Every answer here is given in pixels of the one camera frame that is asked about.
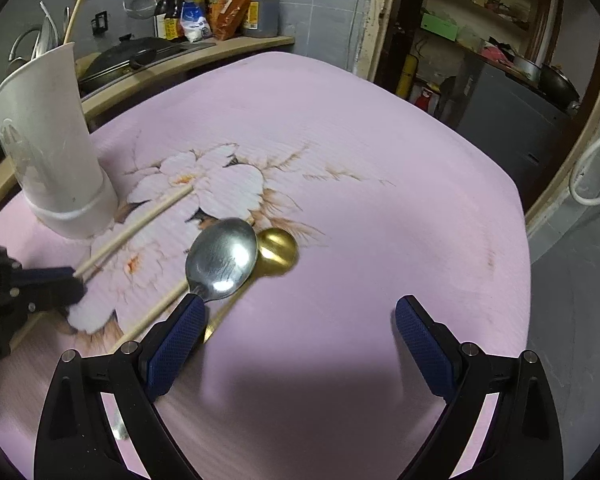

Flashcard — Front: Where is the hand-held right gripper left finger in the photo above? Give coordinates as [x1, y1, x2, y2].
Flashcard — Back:
[34, 294, 207, 480]

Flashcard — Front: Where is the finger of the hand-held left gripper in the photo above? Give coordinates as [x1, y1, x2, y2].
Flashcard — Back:
[10, 267, 86, 290]
[26, 287, 85, 315]

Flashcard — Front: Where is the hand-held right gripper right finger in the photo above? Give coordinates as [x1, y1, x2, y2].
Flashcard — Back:
[394, 295, 565, 480]

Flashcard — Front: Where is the wooden chopstick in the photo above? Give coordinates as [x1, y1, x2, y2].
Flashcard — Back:
[122, 280, 190, 343]
[7, 184, 196, 348]
[62, 0, 90, 46]

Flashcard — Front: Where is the oval silver spoon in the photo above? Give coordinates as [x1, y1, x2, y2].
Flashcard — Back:
[111, 217, 259, 441]

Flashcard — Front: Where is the white cup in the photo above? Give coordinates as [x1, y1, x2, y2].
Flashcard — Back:
[0, 42, 120, 241]

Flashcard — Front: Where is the gold spoon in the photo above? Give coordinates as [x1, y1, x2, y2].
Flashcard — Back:
[202, 228, 299, 345]

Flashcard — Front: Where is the pink floral tablecloth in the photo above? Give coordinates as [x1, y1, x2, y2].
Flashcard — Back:
[0, 50, 531, 480]

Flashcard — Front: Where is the black pan with lid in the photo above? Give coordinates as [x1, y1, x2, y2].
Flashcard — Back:
[77, 35, 181, 96]

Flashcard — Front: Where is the red canister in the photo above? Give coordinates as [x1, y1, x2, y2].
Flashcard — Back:
[414, 85, 443, 116]

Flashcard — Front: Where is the grey cabinet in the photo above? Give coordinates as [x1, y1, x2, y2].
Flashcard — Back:
[442, 52, 571, 196]

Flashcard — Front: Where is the yellow cylinder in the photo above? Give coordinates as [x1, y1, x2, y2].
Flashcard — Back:
[396, 52, 420, 101]

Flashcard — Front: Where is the black pump bottle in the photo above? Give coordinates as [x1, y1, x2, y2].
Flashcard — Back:
[154, 0, 173, 40]

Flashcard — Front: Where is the dark wok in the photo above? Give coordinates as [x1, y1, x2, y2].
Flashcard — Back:
[537, 62, 581, 111]

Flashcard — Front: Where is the white and blue bag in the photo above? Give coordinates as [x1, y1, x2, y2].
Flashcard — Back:
[181, 2, 214, 43]

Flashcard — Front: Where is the metal pot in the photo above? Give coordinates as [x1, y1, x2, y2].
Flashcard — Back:
[512, 55, 544, 84]

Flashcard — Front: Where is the red cloth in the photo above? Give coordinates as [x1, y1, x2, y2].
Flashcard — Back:
[482, 42, 518, 64]

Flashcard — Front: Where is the dark soy sauce bottle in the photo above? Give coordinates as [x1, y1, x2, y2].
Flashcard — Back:
[170, 0, 187, 41]

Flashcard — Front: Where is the green box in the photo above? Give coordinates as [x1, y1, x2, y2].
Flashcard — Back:
[421, 12, 459, 41]

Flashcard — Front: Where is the orange spice packet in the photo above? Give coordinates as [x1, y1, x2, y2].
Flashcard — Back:
[214, 0, 257, 41]

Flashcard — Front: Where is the large dark sauce jug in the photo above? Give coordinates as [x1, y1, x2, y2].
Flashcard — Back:
[242, 0, 281, 39]

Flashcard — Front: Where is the metal pipe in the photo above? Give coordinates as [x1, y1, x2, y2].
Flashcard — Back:
[532, 0, 567, 63]

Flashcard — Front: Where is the white hose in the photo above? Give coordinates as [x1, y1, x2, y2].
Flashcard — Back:
[567, 122, 600, 207]

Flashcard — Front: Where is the wooden door frame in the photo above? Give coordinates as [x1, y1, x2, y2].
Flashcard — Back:
[352, 0, 600, 241]

